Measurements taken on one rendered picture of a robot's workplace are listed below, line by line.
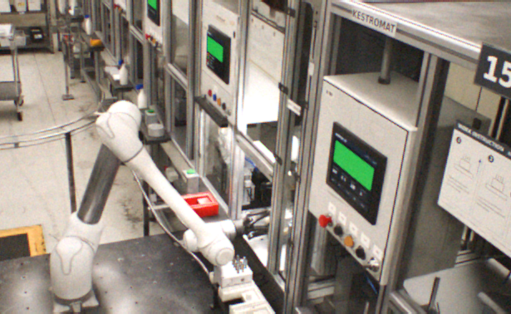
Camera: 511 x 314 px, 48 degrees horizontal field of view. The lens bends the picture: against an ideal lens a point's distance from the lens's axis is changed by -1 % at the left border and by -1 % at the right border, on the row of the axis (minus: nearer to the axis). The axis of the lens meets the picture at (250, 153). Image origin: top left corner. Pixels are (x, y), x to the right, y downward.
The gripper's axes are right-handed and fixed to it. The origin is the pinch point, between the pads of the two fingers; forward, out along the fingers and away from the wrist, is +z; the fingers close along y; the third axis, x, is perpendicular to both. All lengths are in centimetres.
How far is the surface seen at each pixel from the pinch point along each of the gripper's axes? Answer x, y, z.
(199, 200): 32.8, -3.0, -24.2
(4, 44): 638, -74, -105
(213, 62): 39, 60, -11
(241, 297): -26.6, -13.0, -27.8
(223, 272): -19.3, -4.7, -32.2
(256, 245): -3.7, -8.4, -11.5
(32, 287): 27, -23, -103
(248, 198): 26.8, -4.2, -2.1
